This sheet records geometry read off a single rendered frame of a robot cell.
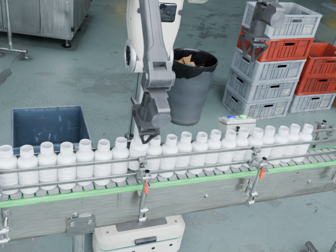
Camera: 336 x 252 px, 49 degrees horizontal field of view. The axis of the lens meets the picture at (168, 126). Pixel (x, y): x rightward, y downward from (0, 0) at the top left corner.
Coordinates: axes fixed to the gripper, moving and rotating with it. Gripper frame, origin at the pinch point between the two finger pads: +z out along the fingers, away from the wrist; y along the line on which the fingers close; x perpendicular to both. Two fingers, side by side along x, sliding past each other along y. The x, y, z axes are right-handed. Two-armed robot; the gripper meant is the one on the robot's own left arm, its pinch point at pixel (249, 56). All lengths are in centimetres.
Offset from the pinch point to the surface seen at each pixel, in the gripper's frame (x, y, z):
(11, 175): 85, -19, 32
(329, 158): -42, -18, 39
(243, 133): 4.6, -16.6, 23.7
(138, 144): 46, -19, 23
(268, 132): -6.7, -16.1, 24.3
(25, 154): 81, -18, 24
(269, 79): -141, 159, 92
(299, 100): -197, 170, 124
